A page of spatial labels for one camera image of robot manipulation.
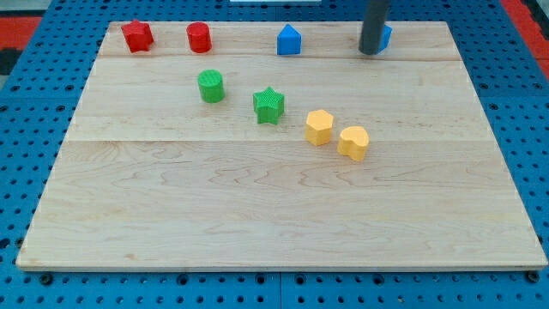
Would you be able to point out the yellow hexagon block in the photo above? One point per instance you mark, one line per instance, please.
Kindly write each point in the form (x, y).
(319, 125)

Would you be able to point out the green star block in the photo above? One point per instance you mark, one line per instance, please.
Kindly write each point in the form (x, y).
(268, 106)

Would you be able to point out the light wooden board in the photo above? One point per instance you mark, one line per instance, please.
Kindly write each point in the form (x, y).
(151, 178)

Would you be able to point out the yellow heart block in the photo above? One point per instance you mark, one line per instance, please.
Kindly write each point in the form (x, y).
(353, 142)

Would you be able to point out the green cylinder block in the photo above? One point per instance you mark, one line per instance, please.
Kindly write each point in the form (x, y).
(210, 83)

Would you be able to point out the blue pentagon house block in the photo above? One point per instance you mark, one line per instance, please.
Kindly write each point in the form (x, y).
(289, 41)

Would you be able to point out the red cylinder block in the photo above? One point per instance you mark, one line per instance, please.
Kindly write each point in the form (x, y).
(199, 37)

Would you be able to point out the blue block behind rod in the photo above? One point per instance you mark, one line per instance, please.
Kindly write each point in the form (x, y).
(386, 35)

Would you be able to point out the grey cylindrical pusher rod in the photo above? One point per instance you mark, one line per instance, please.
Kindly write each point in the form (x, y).
(376, 12)

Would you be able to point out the red star block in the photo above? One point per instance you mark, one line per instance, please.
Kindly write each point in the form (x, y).
(138, 36)

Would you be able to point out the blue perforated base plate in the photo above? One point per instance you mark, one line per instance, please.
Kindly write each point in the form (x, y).
(40, 95)

